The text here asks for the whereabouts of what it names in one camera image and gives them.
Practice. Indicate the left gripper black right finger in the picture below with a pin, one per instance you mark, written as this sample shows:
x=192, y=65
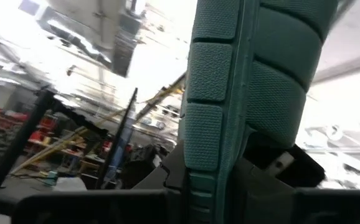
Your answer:
x=261, y=199

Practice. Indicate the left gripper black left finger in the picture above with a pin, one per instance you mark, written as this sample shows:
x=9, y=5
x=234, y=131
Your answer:
x=105, y=208

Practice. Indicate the teal slide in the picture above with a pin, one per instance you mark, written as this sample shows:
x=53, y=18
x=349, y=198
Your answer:
x=261, y=77

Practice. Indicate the white bag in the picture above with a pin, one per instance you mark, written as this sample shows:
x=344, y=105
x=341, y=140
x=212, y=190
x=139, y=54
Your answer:
x=69, y=184

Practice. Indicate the black machine block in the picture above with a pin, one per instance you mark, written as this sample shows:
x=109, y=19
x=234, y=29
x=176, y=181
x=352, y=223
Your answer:
x=141, y=163

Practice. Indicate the pale blue column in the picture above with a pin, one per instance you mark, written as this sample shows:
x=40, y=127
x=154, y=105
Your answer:
x=121, y=151

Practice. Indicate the thin black pole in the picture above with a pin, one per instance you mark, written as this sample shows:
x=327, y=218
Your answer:
x=119, y=137

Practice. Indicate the shelving with red bins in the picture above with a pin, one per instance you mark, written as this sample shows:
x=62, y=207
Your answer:
x=18, y=124

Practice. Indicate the yellow crane beam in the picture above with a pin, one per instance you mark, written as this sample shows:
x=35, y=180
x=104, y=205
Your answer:
x=158, y=97

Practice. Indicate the black device with metal bracket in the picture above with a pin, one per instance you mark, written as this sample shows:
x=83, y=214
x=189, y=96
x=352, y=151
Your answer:
x=304, y=168

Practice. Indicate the thick black frame post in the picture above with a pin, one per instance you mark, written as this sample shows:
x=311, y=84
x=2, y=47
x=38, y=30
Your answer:
x=21, y=140

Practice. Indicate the grey ceiling duct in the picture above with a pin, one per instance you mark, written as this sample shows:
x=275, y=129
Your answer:
x=124, y=46

